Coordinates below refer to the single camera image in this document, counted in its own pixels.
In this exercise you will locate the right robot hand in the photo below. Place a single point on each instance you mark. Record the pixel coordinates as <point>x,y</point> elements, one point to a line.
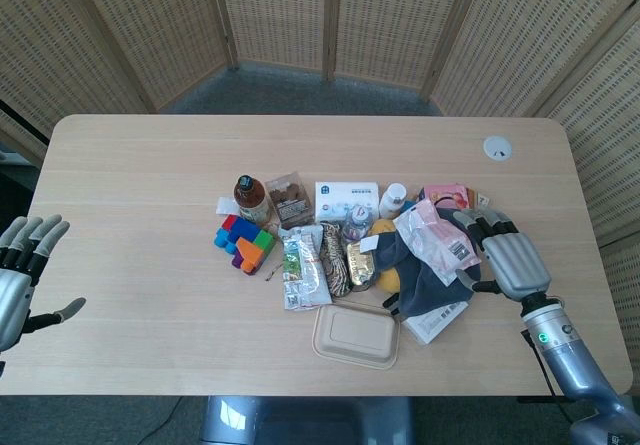
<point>515,265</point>

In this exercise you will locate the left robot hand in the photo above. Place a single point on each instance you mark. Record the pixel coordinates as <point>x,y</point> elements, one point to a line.
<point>15,290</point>

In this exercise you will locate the clear pink snack bag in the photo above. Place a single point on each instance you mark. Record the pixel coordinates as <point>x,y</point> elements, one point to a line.
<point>430,237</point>

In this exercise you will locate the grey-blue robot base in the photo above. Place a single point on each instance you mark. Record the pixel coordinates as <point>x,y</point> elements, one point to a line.
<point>300,422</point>

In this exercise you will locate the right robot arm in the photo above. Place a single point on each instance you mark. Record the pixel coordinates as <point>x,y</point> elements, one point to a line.
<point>575,360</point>

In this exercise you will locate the dark blue cloth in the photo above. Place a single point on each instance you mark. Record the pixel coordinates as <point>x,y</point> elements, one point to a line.
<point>425,292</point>

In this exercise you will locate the green white snack packet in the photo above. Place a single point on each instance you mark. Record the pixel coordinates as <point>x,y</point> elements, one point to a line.
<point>302,270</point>

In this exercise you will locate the small beige card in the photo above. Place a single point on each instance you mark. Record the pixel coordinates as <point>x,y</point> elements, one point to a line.
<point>484,200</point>

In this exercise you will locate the pink box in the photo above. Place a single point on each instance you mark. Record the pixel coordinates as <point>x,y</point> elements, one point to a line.
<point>445,194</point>

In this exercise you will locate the flat white box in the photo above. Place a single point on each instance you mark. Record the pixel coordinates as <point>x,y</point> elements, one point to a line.
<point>432,322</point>

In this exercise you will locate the small blue packet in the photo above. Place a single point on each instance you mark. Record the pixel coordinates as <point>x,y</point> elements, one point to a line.
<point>411,206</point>

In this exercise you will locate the yellow plush toy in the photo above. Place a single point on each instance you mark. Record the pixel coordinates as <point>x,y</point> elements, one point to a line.
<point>387,280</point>

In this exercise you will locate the small black clip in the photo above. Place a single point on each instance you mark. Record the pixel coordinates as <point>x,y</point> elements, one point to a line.
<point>391,306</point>

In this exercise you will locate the white pill bottle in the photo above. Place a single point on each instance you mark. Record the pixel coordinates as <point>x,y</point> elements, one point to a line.
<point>392,202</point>

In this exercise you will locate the gold tin can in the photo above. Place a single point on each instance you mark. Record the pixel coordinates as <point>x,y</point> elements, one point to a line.
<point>361,265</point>

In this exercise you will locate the small clear water bottle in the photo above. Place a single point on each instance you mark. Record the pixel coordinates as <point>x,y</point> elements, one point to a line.
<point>357,222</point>

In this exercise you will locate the beige pulp food container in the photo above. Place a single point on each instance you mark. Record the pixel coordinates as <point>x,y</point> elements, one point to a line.
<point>356,336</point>

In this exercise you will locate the white and blue box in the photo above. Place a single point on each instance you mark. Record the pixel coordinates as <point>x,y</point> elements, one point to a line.
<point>345,197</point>

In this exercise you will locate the white paper slip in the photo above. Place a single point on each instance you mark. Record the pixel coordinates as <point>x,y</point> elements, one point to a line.
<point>227,205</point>

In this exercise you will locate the clear cookie package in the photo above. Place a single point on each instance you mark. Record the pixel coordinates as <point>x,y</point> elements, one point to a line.
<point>289,200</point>

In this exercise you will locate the colourful block toy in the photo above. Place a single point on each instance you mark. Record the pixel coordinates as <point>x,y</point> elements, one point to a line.
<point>247,245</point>

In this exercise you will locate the brown tea bottle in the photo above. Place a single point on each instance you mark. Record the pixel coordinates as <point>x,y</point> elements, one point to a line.
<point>251,200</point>

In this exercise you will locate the woven folding screen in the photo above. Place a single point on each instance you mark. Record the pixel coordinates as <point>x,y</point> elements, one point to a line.
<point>150,15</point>

